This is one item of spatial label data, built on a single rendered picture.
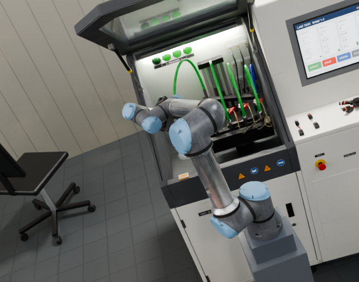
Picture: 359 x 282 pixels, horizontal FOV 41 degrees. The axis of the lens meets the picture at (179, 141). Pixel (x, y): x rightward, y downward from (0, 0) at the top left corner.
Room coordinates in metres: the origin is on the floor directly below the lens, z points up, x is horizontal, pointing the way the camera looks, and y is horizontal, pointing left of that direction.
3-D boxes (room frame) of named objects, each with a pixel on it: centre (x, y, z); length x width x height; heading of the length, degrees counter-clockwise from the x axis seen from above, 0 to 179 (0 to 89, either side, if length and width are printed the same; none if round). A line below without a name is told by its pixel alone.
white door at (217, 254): (1.88, -0.17, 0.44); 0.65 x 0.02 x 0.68; 82
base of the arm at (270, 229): (1.45, -0.20, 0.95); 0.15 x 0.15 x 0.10
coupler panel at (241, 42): (2.36, -0.48, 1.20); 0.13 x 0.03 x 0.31; 82
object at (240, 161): (1.90, -0.17, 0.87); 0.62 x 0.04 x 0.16; 82
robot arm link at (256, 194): (1.45, -0.20, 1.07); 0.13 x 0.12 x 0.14; 113
